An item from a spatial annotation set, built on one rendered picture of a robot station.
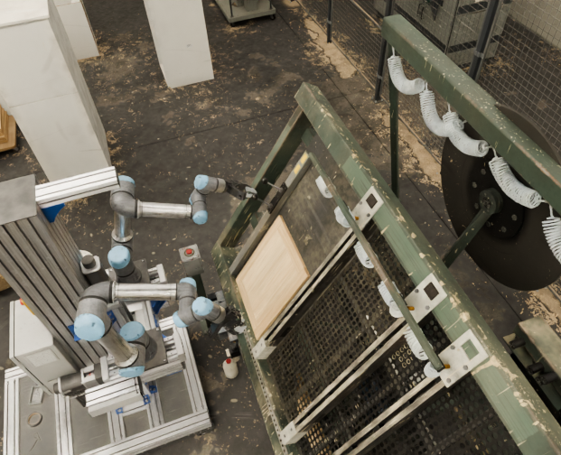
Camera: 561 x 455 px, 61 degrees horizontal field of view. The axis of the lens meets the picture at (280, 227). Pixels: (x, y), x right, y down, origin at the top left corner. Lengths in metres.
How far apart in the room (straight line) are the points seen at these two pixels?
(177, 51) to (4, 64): 2.30
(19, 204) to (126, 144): 3.55
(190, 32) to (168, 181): 1.89
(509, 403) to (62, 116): 4.00
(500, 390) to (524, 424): 0.11
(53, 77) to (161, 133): 1.59
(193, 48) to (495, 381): 5.20
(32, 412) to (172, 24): 4.16
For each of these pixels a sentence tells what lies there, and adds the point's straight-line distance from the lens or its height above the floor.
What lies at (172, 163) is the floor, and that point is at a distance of 5.18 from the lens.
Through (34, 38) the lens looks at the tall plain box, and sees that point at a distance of 4.29.
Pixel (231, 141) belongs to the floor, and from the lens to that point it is 5.32.
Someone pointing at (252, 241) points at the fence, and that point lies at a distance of 2.81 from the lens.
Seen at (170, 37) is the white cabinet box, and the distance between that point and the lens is 6.00.
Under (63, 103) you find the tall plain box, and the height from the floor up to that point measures 1.02.
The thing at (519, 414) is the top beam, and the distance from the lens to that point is 1.63.
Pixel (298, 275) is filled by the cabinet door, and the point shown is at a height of 1.32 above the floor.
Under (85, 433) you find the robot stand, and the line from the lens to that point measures 3.55.
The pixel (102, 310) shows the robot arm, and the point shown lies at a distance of 2.13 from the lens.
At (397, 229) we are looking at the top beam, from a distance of 1.89.
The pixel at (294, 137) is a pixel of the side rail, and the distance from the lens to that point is 2.70.
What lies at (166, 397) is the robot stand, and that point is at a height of 0.21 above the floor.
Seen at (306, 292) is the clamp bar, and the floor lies 1.39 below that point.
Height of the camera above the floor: 3.34
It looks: 50 degrees down
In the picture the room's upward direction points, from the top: 3 degrees counter-clockwise
